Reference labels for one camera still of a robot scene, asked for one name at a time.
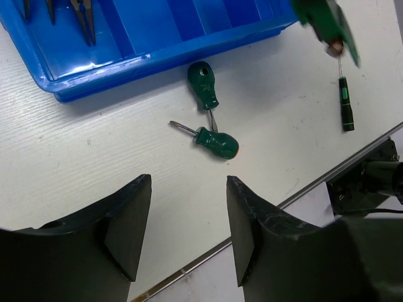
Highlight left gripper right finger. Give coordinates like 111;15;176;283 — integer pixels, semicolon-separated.
227;176;402;301

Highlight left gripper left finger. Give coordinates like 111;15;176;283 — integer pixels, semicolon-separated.
1;174;152;301

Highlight green stubby phillips screwdriver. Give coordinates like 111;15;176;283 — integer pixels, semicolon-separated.
169;121;239;160

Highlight green hex key set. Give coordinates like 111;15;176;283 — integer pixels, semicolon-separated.
290;0;360;67

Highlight yellow black needle-nose pliers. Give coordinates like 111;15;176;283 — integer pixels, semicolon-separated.
70;0;96;46

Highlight slim black green screwdriver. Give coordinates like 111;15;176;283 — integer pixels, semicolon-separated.
338;56;355;132

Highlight green stubby screwdriver near tray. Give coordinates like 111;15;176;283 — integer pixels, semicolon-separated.
187;61;219;132

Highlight blue compartment tray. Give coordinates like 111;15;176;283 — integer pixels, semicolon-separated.
1;1;297;103

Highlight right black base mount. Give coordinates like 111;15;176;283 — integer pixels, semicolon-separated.
326;139;402;216

